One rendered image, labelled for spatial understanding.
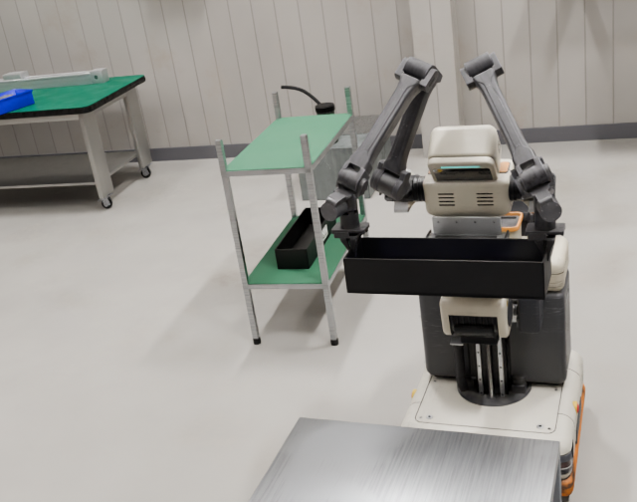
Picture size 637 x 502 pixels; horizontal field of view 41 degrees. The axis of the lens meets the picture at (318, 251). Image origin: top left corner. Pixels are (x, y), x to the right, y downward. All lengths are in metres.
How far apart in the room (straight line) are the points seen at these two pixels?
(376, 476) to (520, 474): 0.34
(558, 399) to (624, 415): 0.49
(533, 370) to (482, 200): 0.83
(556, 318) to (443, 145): 0.86
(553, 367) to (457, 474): 1.24
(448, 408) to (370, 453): 1.08
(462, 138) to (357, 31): 4.42
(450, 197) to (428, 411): 0.90
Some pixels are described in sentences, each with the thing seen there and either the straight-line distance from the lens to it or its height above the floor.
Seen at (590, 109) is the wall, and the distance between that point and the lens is 6.99.
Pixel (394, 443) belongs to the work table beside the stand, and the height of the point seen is 0.80.
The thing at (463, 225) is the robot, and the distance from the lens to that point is 2.78.
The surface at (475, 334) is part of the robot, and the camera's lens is 2.96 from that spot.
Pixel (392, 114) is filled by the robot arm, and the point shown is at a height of 1.50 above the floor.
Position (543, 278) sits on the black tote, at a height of 1.09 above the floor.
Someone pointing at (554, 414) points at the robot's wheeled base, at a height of 0.28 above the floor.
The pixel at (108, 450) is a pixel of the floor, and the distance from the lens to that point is 3.95.
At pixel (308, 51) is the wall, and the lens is 7.19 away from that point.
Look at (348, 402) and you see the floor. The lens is 3.88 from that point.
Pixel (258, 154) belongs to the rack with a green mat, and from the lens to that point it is 4.25.
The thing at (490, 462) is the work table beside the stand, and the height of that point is 0.80.
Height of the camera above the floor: 2.15
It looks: 23 degrees down
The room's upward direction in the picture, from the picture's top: 9 degrees counter-clockwise
